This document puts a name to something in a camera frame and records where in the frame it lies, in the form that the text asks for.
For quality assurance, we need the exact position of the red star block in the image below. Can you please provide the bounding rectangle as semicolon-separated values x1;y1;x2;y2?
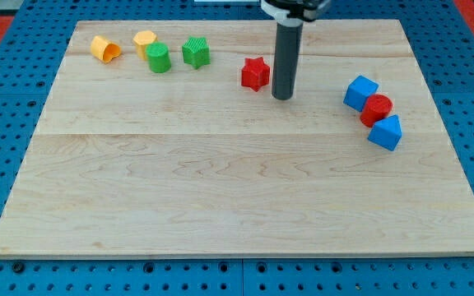
241;57;270;92

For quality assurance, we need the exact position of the green star block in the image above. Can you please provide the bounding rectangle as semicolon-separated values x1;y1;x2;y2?
182;36;211;69

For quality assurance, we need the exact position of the light wooden board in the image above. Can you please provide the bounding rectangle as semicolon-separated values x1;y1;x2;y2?
0;20;474;260

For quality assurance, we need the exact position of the green cylinder block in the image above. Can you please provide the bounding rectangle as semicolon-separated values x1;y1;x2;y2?
146;42;171;73

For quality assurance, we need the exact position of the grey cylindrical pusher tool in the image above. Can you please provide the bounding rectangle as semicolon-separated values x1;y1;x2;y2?
272;23;303;100

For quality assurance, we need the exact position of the blue cube block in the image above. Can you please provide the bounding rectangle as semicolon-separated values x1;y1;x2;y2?
343;76;379;112

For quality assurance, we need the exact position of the yellow hexagon block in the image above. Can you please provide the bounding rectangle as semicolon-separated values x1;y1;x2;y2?
132;30;158;61

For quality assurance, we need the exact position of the red cylinder block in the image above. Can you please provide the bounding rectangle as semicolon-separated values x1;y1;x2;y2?
360;94;393;127

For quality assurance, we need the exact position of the blue triangular prism block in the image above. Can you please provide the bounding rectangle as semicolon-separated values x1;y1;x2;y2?
368;114;402;151

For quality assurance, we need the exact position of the yellow arch block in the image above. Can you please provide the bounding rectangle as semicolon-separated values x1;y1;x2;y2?
90;35;122;63

